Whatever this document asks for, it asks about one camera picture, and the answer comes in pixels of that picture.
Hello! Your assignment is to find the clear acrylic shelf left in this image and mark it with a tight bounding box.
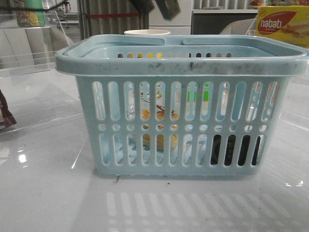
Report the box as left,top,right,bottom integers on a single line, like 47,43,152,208
0,13,80,133

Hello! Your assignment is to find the light blue plastic basket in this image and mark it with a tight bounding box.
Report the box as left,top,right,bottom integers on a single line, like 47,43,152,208
55,34,309,177

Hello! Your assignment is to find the dark red snack packet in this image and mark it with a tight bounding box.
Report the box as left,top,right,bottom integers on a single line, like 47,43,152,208
0,91,17,130

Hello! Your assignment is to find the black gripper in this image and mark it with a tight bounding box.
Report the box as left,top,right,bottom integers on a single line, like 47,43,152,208
129,0,181,20

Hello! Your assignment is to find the black tissue pack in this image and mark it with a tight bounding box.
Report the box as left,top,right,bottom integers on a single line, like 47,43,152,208
210,135,263,166

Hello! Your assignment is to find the green cartoon snack package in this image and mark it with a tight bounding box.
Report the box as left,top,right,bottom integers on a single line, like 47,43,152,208
12,0,45,27

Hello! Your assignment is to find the white drawer cabinet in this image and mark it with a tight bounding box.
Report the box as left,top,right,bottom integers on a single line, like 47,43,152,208
148,0,194,35

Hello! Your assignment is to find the packaged bread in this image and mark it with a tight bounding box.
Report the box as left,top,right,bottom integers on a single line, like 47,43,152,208
126,90,180,152

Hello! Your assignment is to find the yellow nabati wafer box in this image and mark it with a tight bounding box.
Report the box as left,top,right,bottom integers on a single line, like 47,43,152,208
254,5,309,48

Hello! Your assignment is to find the white paper cup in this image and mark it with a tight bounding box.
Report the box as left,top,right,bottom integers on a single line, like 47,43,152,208
124,29,170,36

